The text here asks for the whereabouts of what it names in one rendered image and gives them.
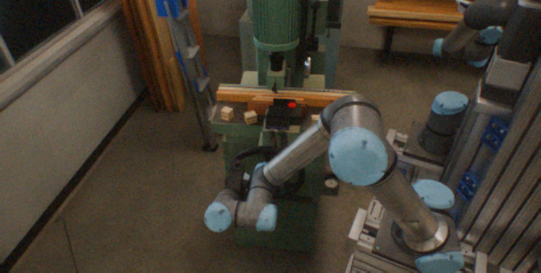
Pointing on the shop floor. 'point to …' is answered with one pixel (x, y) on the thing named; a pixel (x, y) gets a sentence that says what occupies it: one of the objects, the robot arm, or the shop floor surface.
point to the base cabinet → (286, 213)
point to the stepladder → (187, 54)
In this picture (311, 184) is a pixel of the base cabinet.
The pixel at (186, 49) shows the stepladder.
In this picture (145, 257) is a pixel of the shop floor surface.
